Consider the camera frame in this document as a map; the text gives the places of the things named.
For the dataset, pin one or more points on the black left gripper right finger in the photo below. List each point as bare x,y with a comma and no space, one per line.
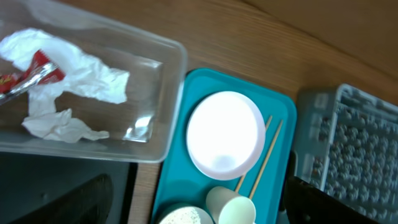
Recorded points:
306,204

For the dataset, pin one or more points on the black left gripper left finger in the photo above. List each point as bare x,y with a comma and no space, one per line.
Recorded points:
88,203

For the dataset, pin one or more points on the cream paper cup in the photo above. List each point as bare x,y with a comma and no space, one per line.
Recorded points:
228,207

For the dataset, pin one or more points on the grey bowl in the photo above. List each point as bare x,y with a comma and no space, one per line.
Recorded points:
174,207

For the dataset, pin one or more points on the white napkin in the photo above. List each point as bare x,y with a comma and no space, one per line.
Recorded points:
85,75

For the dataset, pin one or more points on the red snack wrapper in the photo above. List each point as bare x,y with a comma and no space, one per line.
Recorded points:
41,71

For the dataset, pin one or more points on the grey dishwasher rack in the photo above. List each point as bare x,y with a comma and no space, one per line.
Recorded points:
346,146

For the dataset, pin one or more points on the black plastic tray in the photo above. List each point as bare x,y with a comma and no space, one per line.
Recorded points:
29,182

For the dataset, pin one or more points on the right wooden chopstick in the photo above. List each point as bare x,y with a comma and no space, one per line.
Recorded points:
265,161

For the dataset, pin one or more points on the teal serving tray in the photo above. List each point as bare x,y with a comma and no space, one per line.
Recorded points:
181,182

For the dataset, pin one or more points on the pile of white rice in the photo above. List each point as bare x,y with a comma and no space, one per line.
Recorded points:
187,215

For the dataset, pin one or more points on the large white plate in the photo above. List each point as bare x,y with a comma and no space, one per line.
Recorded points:
225,135

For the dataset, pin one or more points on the clear plastic storage bin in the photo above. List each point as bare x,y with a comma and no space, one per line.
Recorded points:
140,129

